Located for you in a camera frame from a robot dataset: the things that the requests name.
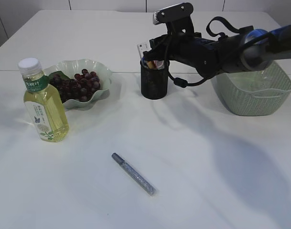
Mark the grey glitter pen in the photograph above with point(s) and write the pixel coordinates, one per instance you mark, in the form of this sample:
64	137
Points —
134	174

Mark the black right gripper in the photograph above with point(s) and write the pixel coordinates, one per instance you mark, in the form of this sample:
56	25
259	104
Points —
182	48

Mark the purple grape bunch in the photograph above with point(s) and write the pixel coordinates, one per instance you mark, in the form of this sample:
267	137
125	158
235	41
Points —
80	88

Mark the black mesh pen holder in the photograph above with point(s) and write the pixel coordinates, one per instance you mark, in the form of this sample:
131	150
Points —
153	82

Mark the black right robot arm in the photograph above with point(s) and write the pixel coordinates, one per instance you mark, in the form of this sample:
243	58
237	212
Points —
247	52

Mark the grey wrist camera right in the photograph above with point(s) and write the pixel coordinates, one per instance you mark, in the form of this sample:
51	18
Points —
177	18

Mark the pink scissors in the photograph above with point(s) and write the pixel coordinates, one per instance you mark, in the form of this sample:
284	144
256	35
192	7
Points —
158	64

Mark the green tea bottle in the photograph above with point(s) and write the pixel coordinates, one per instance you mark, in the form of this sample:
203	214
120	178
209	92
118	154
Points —
43	102

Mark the gold glitter pen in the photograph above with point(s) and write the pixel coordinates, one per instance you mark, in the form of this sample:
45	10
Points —
151	64

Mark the green woven plastic basket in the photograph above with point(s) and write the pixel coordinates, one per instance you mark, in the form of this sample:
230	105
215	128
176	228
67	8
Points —
254	93

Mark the clear plastic ruler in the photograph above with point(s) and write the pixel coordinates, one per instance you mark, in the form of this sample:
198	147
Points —
142	48

